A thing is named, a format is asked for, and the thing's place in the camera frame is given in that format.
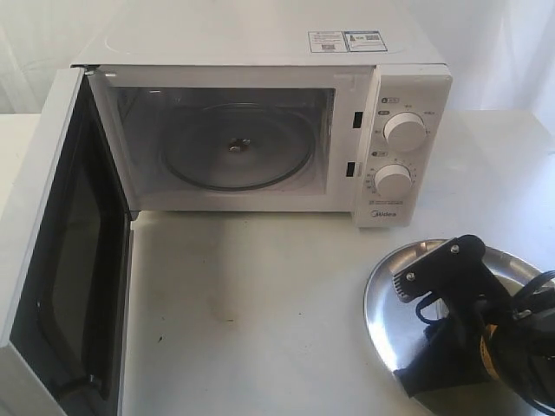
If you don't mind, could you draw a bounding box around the glass microwave turntable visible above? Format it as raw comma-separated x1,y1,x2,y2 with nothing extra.
161,104,316,192

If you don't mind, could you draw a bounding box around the white backdrop curtain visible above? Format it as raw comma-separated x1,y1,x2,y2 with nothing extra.
1,1,554,128

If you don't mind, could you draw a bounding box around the white microwave oven body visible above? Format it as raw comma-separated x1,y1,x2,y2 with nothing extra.
73,1,453,228

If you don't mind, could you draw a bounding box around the upper white control knob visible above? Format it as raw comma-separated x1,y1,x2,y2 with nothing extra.
383,112,427,153

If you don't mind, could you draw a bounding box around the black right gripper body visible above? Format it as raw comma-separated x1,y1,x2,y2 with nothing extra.
406,298,490,386

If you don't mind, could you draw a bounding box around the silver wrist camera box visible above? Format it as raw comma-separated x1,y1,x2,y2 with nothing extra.
393,235,510,314

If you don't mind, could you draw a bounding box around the lower white control knob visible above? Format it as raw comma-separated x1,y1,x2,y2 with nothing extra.
374,164,412,199

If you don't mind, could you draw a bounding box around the white control knob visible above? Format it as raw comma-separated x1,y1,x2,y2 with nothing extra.
383,112,427,153
374,164,412,199

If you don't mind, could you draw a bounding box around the white microwave door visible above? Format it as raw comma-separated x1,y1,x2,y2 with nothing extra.
1,68,132,415

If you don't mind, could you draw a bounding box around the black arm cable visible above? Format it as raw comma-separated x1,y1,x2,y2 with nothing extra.
511,269,555,322

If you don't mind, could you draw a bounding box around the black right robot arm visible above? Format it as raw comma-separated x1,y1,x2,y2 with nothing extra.
395,270,554,415

